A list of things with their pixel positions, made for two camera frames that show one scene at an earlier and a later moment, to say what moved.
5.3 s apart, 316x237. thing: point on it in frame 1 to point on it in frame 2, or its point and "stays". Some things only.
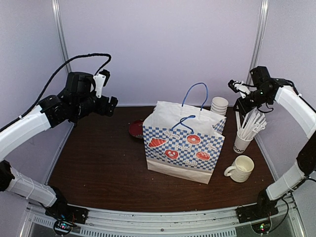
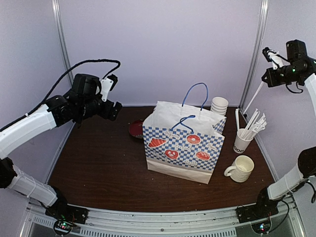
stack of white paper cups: (219, 105) stays
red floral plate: (136, 128) stays
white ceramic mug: (241, 170) stays
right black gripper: (244, 109) to (272, 82)
